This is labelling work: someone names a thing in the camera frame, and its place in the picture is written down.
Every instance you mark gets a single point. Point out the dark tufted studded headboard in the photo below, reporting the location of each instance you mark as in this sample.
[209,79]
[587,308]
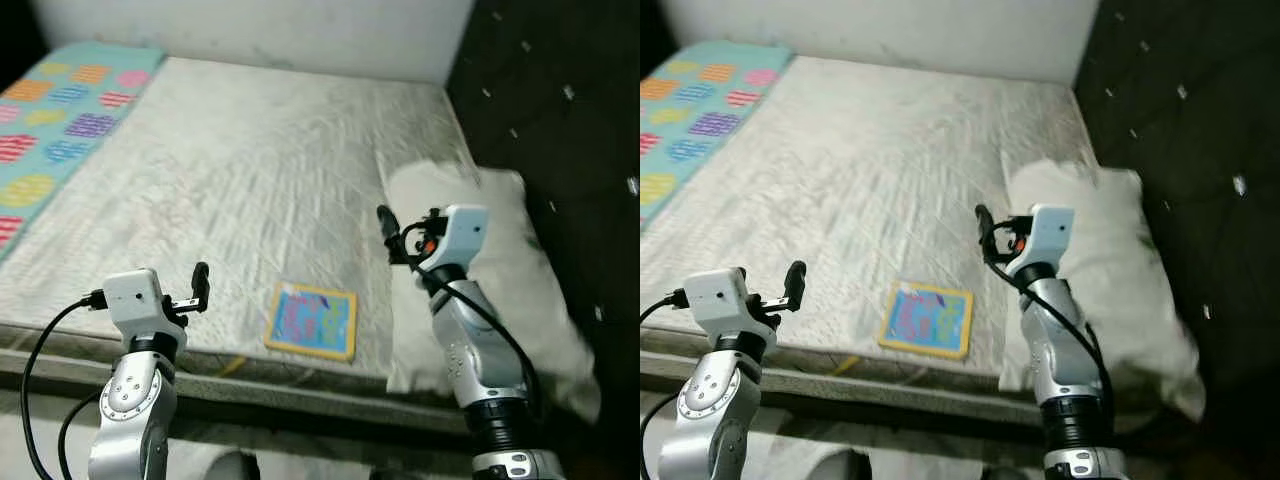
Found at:
[560,100]
[1190,100]

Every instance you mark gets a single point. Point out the teal blanket with colourful shapes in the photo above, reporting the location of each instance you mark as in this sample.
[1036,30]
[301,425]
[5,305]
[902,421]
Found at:
[690,110]
[60,120]

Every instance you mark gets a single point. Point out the grey quilted mattress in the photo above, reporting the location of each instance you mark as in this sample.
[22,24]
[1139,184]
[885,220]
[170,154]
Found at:
[250,170]
[860,170]

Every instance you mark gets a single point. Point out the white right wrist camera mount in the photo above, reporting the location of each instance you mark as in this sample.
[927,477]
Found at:
[1048,233]
[458,235]

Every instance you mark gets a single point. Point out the white printed pillow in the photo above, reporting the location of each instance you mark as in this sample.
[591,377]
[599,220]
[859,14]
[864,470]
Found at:
[520,260]
[1130,260]

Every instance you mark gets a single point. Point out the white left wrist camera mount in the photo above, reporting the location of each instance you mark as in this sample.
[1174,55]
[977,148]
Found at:
[718,298]
[135,300]

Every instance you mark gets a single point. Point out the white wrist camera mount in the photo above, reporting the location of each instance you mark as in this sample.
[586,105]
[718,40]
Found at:
[458,235]
[1048,233]
[135,300]
[718,298]

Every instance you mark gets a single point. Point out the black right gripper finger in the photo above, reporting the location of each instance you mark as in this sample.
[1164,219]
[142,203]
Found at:
[985,228]
[388,230]

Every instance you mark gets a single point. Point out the grey robot left leg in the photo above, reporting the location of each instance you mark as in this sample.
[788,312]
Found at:
[235,468]
[840,466]

